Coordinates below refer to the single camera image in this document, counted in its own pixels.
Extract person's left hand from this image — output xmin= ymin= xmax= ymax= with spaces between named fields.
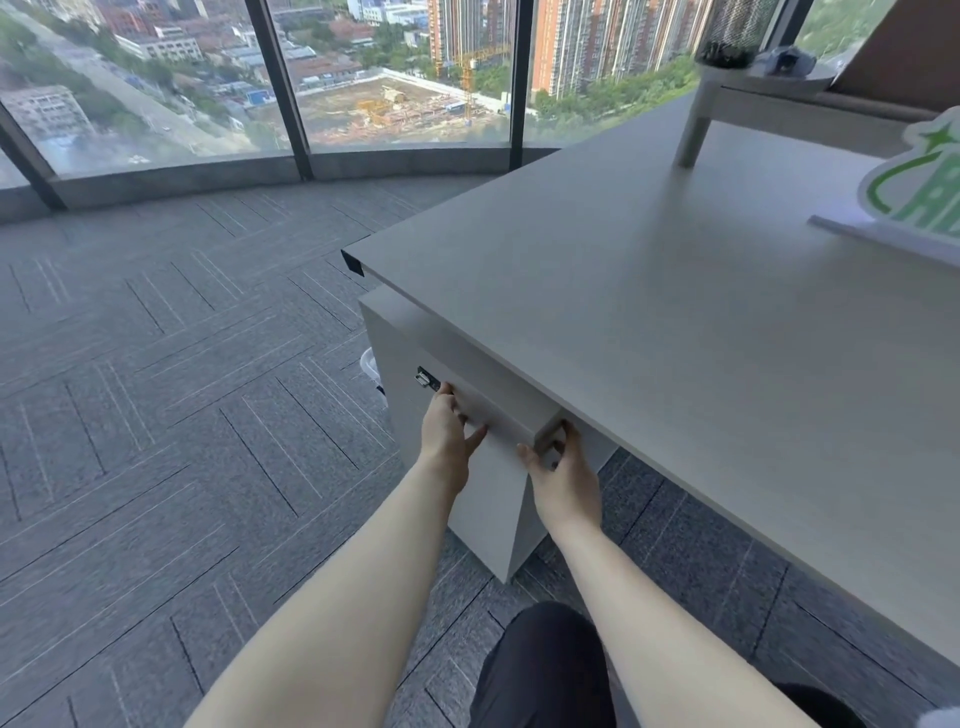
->
xmin=417 ymin=381 xmax=491 ymax=496

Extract person's right hand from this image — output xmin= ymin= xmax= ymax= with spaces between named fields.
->
xmin=516 ymin=419 xmax=606 ymax=538

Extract grey cabinet drawer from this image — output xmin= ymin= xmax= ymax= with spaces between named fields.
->
xmin=358 ymin=287 xmax=568 ymax=460

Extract person's right forearm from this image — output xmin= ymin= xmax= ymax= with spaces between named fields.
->
xmin=553 ymin=517 xmax=820 ymax=728

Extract person's left forearm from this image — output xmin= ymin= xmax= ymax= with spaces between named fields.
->
xmin=182 ymin=466 xmax=460 ymax=728

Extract grey under-desk cabinet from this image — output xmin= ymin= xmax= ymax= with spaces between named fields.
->
xmin=358 ymin=287 xmax=621 ymax=585

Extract black trousers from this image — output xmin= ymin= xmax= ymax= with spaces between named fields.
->
xmin=468 ymin=600 xmax=873 ymax=728

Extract dark window mullion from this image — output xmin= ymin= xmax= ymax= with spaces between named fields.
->
xmin=245 ymin=0 xmax=316 ymax=183
xmin=777 ymin=0 xmax=816 ymax=48
xmin=0 ymin=101 xmax=69 ymax=213
xmin=509 ymin=0 xmax=535 ymax=172

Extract white desk riser stand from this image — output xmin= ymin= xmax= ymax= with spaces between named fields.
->
xmin=674 ymin=58 xmax=935 ymax=171

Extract green and white sign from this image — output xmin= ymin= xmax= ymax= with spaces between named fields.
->
xmin=807 ymin=105 xmax=960 ymax=270

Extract small grey device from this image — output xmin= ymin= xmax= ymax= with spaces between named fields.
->
xmin=763 ymin=45 xmax=810 ymax=77

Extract black mesh pen holder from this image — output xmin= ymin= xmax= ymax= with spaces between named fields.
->
xmin=693 ymin=0 xmax=783 ymax=70

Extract brown board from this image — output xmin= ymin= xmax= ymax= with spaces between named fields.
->
xmin=823 ymin=0 xmax=960 ymax=123

